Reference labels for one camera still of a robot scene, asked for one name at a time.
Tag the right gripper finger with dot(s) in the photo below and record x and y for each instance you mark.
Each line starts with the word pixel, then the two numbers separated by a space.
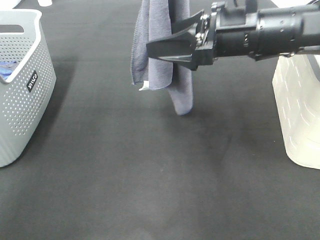
pixel 177 48
pixel 180 25

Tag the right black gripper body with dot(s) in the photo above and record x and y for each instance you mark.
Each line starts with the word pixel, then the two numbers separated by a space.
pixel 205 50

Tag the grey-blue microfibre towel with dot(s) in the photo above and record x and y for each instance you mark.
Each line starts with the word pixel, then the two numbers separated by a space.
pixel 154 20

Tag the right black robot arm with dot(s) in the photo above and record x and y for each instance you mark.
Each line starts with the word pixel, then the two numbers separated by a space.
pixel 243 31

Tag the blue towel in basket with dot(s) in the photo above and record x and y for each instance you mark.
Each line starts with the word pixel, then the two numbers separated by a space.
pixel 7 68

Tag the white laundry basket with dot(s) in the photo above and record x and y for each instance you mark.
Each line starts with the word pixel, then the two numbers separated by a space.
pixel 296 86

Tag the white cylinder at table edge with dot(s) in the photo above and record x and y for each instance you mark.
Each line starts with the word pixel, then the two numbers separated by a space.
pixel 45 3

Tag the grey perforated laundry basket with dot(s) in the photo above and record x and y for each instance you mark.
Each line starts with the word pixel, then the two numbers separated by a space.
pixel 25 94

